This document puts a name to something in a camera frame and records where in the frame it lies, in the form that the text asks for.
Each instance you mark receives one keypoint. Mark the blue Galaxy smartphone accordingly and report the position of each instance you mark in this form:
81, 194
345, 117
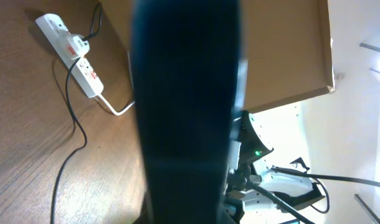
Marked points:
184, 59

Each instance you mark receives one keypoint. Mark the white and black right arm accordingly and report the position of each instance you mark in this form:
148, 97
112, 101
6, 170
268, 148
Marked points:
252, 182

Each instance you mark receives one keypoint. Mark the white charger plug adapter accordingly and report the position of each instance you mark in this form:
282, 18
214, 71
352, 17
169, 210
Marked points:
73, 46

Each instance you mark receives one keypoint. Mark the white power strip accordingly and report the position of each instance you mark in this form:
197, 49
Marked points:
54, 28

